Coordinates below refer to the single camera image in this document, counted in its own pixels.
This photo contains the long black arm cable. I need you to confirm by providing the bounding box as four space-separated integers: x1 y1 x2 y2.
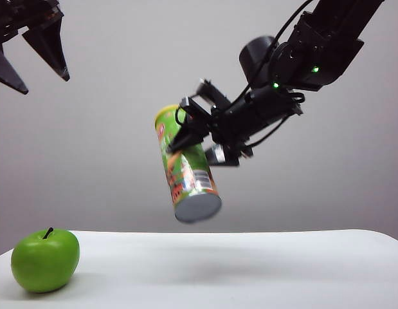
246 0 315 94

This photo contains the green apple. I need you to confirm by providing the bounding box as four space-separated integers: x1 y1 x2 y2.
10 227 81 294

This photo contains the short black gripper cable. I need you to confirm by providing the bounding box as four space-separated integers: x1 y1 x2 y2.
246 112 294 149

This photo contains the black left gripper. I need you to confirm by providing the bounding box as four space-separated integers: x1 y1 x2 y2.
0 0 71 95

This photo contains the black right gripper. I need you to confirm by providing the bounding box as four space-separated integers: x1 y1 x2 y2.
167 86 304 167

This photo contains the green chips can yellow lid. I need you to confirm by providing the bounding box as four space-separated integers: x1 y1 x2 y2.
153 104 223 224

